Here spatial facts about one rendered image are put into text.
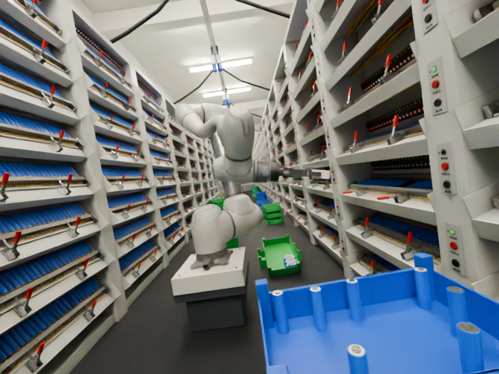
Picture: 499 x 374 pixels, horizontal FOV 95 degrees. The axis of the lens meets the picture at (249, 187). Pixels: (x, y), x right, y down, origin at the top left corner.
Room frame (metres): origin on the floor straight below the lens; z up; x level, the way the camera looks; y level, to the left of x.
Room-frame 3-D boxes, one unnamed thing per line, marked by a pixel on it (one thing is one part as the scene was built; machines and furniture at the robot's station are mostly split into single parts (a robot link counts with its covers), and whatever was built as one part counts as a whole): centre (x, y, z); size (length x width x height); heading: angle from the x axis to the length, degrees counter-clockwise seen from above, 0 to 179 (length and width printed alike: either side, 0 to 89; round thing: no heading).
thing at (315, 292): (0.35, -0.08, 0.44); 0.02 x 0.02 x 0.06
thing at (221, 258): (1.10, 0.24, 0.30); 0.22 x 0.18 x 0.06; 176
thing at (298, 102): (1.94, -0.56, 0.85); 0.20 x 0.09 x 1.71; 90
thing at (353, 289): (0.36, -0.14, 0.44); 0.02 x 0.02 x 0.06
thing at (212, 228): (1.13, 0.23, 0.44); 0.18 x 0.16 x 0.22; 124
